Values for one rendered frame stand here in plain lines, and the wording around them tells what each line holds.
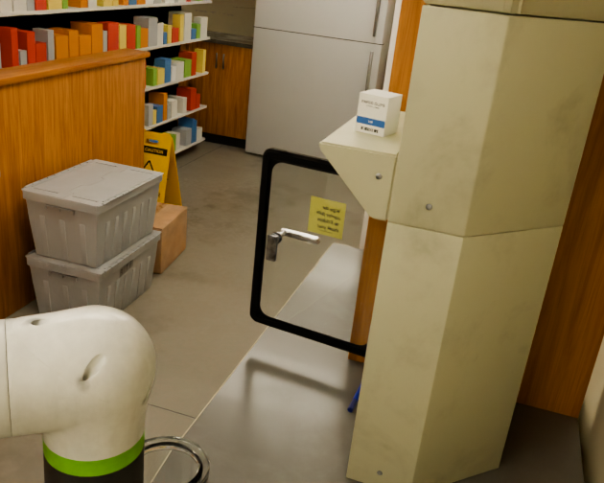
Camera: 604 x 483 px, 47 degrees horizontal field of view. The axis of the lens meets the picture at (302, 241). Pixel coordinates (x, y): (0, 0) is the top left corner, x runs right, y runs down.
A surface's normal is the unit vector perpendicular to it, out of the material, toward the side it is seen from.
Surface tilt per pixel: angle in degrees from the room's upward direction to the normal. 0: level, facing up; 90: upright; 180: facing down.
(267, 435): 0
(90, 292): 96
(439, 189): 90
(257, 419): 0
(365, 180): 90
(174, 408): 0
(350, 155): 90
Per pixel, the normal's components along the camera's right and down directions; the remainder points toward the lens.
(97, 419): 0.27, 0.61
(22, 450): 0.11, -0.92
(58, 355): 0.25, -0.41
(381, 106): -0.52, 0.28
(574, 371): -0.30, 0.33
